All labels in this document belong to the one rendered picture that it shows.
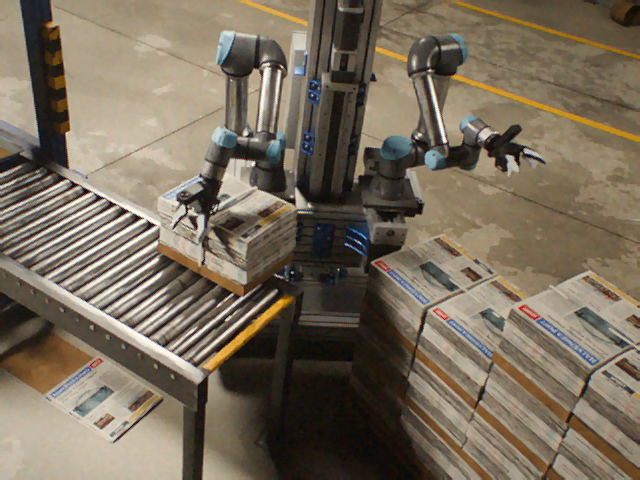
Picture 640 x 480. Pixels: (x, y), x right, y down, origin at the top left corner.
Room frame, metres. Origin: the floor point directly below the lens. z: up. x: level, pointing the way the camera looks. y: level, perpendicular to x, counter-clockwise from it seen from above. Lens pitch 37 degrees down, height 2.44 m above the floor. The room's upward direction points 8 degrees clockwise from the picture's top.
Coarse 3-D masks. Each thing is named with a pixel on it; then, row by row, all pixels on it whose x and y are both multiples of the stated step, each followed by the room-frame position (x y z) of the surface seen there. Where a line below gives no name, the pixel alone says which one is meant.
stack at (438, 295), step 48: (432, 240) 2.31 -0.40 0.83; (384, 288) 2.06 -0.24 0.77; (432, 288) 2.03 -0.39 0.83; (480, 288) 2.07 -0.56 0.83; (384, 336) 2.03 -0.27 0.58; (432, 336) 1.89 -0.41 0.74; (480, 336) 1.82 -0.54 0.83; (384, 384) 2.00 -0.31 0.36; (432, 384) 1.83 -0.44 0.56; (480, 384) 1.72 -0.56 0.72; (384, 432) 1.96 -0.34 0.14; (432, 432) 1.80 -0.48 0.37; (480, 432) 1.67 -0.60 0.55; (528, 432) 1.57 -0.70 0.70; (576, 432) 1.48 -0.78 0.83
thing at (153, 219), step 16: (32, 160) 2.50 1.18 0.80; (48, 160) 2.52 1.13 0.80; (64, 176) 2.42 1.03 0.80; (80, 176) 2.44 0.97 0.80; (96, 192) 2.35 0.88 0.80; (112, 192) 2.36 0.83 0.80; (128, 208) 2.27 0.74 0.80; (144, 208) 2.29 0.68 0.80; (160, 224) 2.20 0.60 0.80; (288, 288) 1.95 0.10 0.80; (272, 304) 1.95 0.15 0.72; (288, 320) 1.92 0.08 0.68
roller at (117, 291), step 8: (160, 256) 2.02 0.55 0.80; (152, 264) 1.97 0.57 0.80; (160, 264) 1.99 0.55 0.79; (168, 264) 2.02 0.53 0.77; (136, 272) 1.92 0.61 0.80; (144, 272) 1.93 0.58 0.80; (152, 272) 1.95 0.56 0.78; (128, 280) 1.87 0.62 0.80; (136, 280) 1.89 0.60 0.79; (144, 280) 1.91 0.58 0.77; (112, 288) 1.82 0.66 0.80; (120, 288) 1.83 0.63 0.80; (128, 288) 1.85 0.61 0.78; (96, 296) 1.78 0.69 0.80; (104, 296) 1.78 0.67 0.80; (112, 296) 1.79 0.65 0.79; (120, 296) 1.82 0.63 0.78; (96, 304) 1.74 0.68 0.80; (104, 304) 1.76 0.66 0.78
